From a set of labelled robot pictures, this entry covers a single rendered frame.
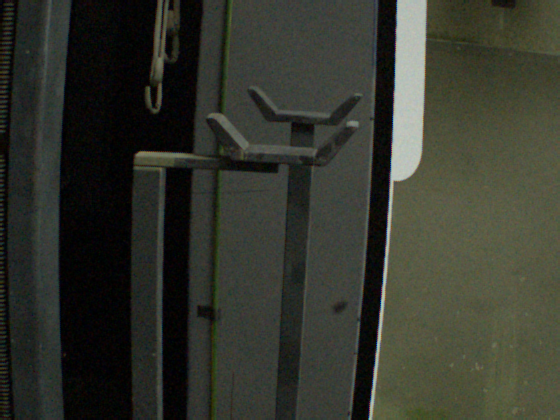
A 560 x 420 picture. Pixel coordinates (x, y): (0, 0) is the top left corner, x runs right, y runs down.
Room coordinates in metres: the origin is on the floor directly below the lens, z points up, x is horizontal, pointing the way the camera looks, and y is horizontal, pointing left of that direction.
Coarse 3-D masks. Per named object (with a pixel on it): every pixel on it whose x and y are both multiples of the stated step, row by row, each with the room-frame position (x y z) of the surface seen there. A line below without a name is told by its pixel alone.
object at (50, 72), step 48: (0, 0) 0.72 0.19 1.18; (48, 0) 0.71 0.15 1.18; (0, 48) 0.71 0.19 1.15; (48, 48) 0.71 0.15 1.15; (0, 96) 0.71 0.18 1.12; (48, 96) 0.72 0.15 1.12; (0, 144) 0.71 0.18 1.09; (48, 144) 0.73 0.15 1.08; (0, 192) 0.71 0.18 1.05; (48, 192) 0.73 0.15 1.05; (0, 240) 0.71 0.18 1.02; (48, 240) 0.73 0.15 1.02; (0, 288) 0.71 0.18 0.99; (48, 288) 0.73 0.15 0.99; (0, 336) 0.71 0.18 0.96; (48, 336) 0.73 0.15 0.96; (0, 384) 0.71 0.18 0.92; (48, 384) 0.72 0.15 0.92
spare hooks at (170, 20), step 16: (160, 0) 1.25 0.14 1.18; (176, 0) 1.29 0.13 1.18; (160, 16) 1.25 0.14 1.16; (176, 16) 1.29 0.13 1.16; (160, 32) 1.25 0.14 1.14; (176, 32) 1.29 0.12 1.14; (160, 48) 1.27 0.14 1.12; (176, 48) 1.30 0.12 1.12; (160, 64) 1.21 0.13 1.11; (160, 80) 1.22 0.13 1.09; (160, 96) 1.25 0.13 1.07
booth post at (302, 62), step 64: (256, 0) 1.20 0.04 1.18; (320, 0) 1.20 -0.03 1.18; (256, 64) 1.20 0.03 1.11; (320, 64) 1.20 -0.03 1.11; (256, 128) 1.20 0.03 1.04; (320, 128) 1.20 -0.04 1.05; (192, 192) 1.21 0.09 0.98; (256, 192) 1.20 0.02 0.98; (320, 192) 1.20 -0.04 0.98; (192, 256) 1.21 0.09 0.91; (256, 256) 1.20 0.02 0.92; (320, 256) 1.20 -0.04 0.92; (192, 320) 1.21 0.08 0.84; (256, 320) 1.20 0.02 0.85; (320, 320) 1.20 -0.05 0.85; (192, 384) 1.21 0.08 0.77; (256, 384) 1.20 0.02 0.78; (320, 384) 1.20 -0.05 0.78
